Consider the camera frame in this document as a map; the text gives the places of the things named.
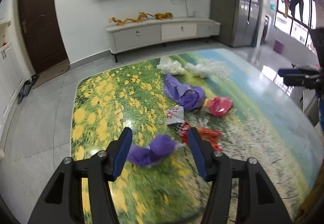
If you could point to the brown doormat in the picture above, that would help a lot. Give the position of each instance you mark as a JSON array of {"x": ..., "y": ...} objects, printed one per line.
[{"x": 54, "y": 74}]

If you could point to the long white plastic bag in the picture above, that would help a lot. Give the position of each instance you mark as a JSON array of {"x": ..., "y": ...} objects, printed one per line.
[{"x": 206, "y": 69}]

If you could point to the grey double-door refrigerator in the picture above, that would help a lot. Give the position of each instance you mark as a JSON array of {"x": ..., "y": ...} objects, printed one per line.
[{"x": 235, "y": 3}]

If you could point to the silver red snack wrapper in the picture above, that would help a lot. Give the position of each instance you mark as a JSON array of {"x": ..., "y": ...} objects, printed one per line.
[{"x": 175, "y": 115}]

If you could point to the grey slipper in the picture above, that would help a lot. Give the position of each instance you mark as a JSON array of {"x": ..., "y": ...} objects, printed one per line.
[
  {"x": 21, "y": 97},
  {"x": 26, "y": 87}
]

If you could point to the dark shoes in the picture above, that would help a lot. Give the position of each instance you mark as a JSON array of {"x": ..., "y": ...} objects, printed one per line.
[{"x": 35, "y": 77}]

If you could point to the pink red packet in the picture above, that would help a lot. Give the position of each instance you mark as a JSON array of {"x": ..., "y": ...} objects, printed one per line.
[{"x": 219, "y": 107}]

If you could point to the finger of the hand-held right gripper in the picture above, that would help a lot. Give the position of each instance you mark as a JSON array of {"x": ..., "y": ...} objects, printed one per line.
[
  {"x": 300, "y": 81},
  {"x": 291, "y": 72}
]

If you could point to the small white plastic bag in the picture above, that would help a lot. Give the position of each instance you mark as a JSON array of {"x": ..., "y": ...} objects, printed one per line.
[{"x": 170, "y": 67}]

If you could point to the golden dragon head figurine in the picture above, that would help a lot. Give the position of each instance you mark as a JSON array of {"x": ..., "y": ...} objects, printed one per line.
[{"x": 140, "y": 17}]

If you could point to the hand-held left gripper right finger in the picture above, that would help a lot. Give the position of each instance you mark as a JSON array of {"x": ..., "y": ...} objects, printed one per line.
[{"x": 197, "y": 153}]

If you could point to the purple stool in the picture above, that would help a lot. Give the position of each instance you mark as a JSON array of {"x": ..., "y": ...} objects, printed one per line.
[{"x": 279, "y": 45}]

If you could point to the dark brown entrance door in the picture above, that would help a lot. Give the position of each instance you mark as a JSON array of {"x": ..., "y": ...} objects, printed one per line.
[{"x": 41, "y": 21}]

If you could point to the red snack packet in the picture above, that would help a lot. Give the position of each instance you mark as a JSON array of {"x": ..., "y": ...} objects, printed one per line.
[{"x": 205, "y": 135}]

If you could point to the teal hanging tag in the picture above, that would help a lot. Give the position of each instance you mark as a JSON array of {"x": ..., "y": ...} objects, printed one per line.
[{"x": 272, "y": 6}]

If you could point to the hanging dark clothes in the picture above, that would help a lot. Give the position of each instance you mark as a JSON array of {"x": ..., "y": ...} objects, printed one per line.
[{"x": 300, "y": 3}]

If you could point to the golden tiger figurine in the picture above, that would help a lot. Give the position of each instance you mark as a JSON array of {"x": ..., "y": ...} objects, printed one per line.
[{"x": 164, "y": 15}]

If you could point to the large purple plastic bag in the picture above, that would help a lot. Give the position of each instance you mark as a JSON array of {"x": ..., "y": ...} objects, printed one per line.
[{"x": 183, "y": 93}]

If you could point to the grey white television stand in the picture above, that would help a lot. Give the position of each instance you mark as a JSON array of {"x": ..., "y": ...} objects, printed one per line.
[{"x": 157, "y": 34}]

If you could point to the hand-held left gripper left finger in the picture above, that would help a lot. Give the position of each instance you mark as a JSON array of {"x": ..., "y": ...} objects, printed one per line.
[{"x": 122, "y": 153}]

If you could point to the white hallway cabinet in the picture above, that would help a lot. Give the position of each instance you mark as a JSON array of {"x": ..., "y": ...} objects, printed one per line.
[{"x": 11, "y": 74}]

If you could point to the washing machine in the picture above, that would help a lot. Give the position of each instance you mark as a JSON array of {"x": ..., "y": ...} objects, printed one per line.
[{"x": 266, "y": 30}]

